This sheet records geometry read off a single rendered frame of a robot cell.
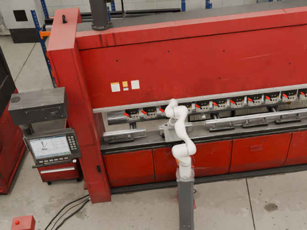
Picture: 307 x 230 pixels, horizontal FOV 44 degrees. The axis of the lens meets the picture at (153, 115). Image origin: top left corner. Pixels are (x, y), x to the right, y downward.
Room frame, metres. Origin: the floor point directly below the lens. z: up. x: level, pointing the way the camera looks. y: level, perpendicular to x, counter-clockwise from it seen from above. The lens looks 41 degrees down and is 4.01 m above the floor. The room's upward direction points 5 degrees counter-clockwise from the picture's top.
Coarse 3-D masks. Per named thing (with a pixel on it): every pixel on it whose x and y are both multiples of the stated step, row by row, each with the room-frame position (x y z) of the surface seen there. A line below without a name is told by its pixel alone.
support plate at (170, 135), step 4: (164, 128) 3.23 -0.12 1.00; (164, 132) 3.16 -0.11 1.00; (168, 132) 3.15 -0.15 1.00; (172, 132) 3.15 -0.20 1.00; (168, 136) 3.08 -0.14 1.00; (172, 136) 3.08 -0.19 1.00; (176, 136) 3.07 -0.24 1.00; (168, 140) 3.03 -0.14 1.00; (172, 140) 3.02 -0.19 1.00; (176, 140) 3.01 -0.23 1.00; (180, 140) 3.01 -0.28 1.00
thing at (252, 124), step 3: (243, 123) 3.28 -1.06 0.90; (249, 123) 3.27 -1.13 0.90; (252, 123) 3.27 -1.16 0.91; (255, 123) 3.26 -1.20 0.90; (258, 123) 3.26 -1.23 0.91; (261, 123) 3.25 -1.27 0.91; (264, 123) 3.25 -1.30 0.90; (267, 123) 3.25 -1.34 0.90; (243, 126) 3.23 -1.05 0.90; (246, 126) 3.23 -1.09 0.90; (249, 126) 3.24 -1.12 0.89; (252, 126) 3.24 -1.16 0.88
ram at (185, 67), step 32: (256, 32) 3.28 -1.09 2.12; (288, 32) 3.29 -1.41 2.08; (96, 64) 3.22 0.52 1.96; (128, 64) 3.23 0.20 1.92; (160, 64) 3.25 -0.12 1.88; (192, 64) 3.26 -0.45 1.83; (224, 64) 3.27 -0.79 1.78; (256, 64) 3.28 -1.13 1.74; (288, 64) 3.29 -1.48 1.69; (96, 96) 3.22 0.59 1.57; (128, 96) 3.23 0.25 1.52; (160, 96) 3.24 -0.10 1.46; (192, 96) 3.26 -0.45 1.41; (224, 96) 3.27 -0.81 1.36
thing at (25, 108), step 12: (12, 96) 2.84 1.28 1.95; (24, 96) 2.82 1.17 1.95; (36, 96) 2.81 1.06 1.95; (48, 96) 2.79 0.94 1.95; (60, 96) 2.77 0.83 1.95; (12, 108) 2.66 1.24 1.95; (24, 108) 2.65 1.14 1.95; (36, 108) 2.66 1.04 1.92; (48, 108) 2.67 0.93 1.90; (60, 108) 2.67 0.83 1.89; (24, 120) 2.65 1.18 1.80; (36, 120) 2.66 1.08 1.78; (48, 120) 2.67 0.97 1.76; (24, 132) 2.74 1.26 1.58
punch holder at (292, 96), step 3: (285, 90) 3.29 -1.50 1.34; (288, 90) 3.29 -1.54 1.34; (291, 90) 3.29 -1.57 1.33; (294, 90) 3.29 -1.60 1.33; (282, 93) 3.32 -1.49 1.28; (285, 93) 3.29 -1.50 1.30; (288, 93) 3.29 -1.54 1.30; (291, 93) 3.29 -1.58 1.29; (294, 93) 3.30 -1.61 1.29; (282, 96) 3.32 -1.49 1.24; (291, 96) 3.29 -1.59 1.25; (294, 96) 3.29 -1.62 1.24; (282, 99) 3.29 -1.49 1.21; (285, 99) 3.29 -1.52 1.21; (288, 99) 3.29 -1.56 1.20; (291, 99) 3.29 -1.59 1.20; (294, 99) 3.29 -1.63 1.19
